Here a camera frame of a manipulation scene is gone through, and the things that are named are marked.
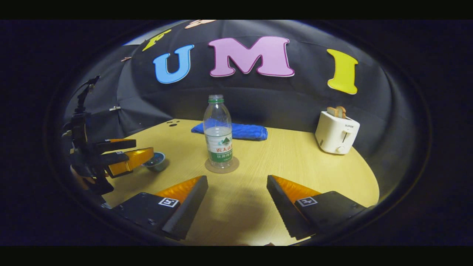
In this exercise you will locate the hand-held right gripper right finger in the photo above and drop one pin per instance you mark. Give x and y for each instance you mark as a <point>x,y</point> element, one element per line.
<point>282,210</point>

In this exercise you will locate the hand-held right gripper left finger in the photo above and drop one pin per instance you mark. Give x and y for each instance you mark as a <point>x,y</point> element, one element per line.
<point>186,214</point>

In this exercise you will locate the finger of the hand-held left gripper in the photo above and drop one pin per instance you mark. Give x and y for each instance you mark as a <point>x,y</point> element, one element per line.
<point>133,159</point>
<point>116,145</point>

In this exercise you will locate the blue teacup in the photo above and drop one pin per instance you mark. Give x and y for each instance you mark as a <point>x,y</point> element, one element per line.
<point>159,167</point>

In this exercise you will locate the round brown coaster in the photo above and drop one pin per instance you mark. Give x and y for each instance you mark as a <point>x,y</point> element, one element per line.
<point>234,165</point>

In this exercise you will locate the clear plastic water bottle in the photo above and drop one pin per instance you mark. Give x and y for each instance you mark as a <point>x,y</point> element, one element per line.
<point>218,136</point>

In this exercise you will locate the blue towel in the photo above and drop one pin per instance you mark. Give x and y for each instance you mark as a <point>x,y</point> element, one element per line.
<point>247,132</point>

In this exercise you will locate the white toaster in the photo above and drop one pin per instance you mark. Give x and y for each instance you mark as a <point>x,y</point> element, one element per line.
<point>332,135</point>

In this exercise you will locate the toast slice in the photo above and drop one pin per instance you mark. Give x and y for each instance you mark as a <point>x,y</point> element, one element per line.
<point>331,112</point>
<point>342,112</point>

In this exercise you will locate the black backdrop cloth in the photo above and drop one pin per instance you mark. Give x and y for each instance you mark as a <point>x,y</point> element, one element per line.
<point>295,99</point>

